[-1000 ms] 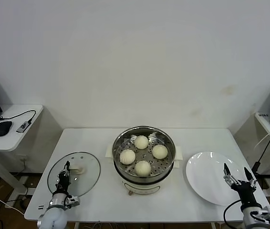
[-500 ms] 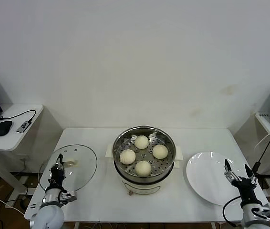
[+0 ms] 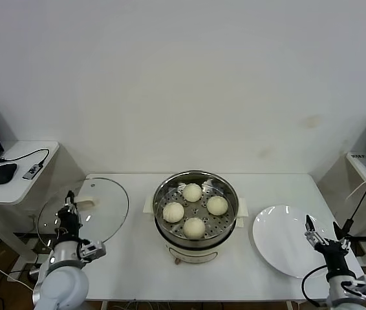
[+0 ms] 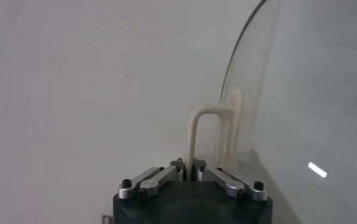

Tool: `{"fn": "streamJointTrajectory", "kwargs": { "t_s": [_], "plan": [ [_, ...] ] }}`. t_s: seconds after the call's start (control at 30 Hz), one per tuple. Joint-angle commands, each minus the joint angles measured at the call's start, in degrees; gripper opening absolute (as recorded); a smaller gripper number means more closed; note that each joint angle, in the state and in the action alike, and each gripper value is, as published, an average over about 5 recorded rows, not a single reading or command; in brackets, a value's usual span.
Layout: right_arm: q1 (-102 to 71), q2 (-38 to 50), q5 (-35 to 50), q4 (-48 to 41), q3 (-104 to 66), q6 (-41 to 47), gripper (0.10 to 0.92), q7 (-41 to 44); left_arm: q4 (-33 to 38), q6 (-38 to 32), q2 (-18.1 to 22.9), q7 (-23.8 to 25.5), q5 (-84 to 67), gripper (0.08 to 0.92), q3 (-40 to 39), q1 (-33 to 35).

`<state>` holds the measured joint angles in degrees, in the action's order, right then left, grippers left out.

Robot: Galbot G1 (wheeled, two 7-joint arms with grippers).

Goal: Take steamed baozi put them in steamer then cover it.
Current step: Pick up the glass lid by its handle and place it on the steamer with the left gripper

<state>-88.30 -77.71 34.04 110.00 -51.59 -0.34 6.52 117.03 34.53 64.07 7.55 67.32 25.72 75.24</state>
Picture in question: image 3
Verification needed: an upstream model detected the black usb hub cable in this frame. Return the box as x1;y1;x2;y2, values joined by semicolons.
0;147;50;169

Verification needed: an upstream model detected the stainless steel steamer basket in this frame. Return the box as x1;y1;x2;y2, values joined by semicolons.
142;170;250;242

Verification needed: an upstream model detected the grey usb hub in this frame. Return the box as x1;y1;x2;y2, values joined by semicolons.
22;163;40;181

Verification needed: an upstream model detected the white floor cable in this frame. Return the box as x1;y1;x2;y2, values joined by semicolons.
0;253;37;291

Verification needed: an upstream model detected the round glass pot lid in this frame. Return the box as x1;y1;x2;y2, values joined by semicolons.
37;176;129;251

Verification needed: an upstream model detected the white laptop cable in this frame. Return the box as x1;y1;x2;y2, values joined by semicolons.
344;176;366;203

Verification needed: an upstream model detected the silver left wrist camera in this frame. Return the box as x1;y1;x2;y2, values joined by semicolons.
78;240;107;261

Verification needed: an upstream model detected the black cable with inline box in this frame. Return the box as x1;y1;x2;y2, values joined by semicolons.
344;180;366;240

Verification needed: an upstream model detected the black computer mouse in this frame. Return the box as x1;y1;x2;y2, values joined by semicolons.
0;163;18;185

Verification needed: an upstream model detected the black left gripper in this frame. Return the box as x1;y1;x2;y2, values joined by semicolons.
55;190;82;242

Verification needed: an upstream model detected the white round plate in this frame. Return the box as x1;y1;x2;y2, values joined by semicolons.
252;205;329;279

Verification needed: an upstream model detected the cream electric cooker base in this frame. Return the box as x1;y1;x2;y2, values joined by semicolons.
142;206;250;266

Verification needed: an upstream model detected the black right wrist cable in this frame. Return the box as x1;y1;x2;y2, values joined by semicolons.
301;264;330;307

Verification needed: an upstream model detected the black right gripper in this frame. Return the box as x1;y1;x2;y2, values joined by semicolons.
304;214;352;275

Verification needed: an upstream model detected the white steamed baozi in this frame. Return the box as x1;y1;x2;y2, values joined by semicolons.
162;202;185;223
182;217;206;239
206;196;229;216
182;183;202;203

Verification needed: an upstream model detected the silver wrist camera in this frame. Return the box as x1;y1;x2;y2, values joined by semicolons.
78;240;107;261
341;274;366;300

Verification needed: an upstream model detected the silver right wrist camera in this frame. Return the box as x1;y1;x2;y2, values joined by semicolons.
341;274;366;300

